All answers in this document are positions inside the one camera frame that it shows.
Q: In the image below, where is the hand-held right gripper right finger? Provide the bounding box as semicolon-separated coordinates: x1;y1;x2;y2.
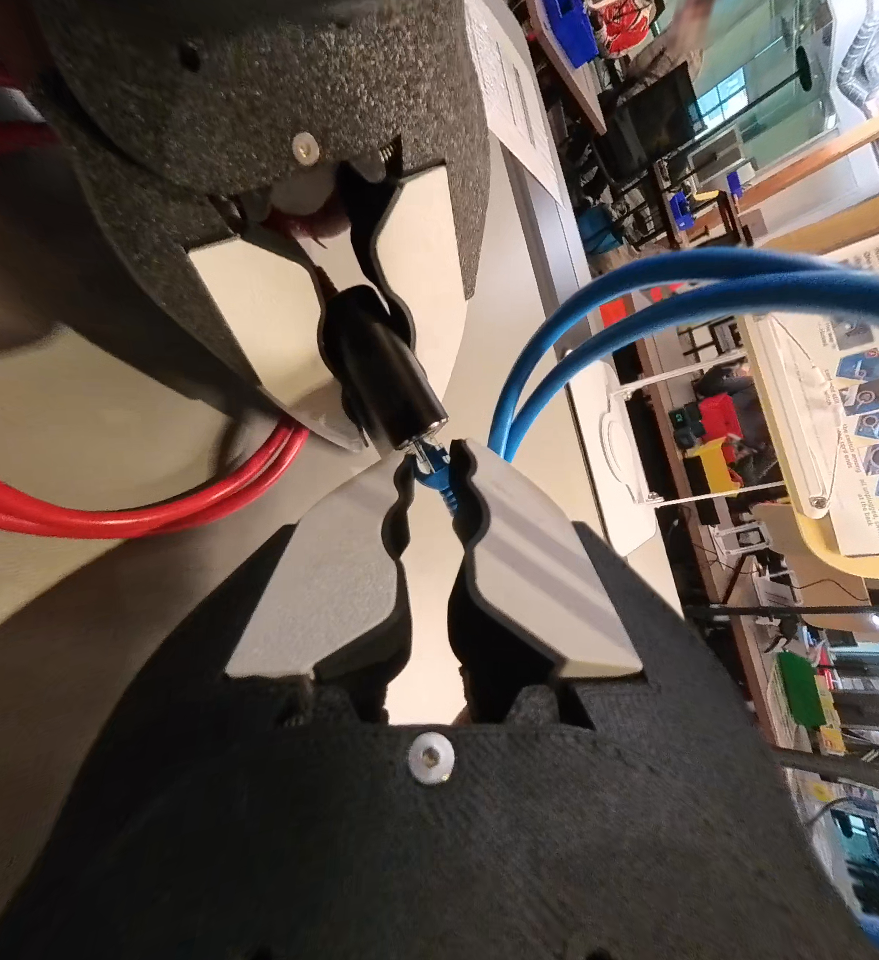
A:
450;440;649;688

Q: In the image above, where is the black ethernet hub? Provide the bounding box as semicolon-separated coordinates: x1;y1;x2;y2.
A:
318;284;454;448

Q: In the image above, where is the yellow box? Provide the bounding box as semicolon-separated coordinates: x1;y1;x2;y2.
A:
686;437;742;498

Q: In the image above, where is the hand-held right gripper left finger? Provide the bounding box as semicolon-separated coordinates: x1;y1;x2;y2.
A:
222;458;415;688

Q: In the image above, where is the green box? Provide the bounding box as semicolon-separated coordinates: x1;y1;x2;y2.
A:
776;651;832;724

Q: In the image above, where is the white stand base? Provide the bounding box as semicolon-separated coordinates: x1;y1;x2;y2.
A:
596;357;712;513

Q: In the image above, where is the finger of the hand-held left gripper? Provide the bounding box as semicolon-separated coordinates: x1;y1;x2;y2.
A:
183;228;370;454
362;156;474;439

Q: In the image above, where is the instruction poster board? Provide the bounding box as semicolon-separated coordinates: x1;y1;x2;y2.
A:
738;216;879;561

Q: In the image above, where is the white board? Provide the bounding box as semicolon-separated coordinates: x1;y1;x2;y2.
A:
468;0;565;175

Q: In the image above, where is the red ethernet cable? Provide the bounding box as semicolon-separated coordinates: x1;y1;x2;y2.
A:
0;128;315;540

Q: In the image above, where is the blue ethernet cable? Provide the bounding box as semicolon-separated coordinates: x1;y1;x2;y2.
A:
408;246;879;520

